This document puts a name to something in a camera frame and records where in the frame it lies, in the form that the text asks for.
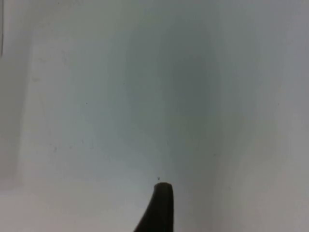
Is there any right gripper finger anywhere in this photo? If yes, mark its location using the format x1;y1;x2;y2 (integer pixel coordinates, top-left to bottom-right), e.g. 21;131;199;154
133;182;174;232

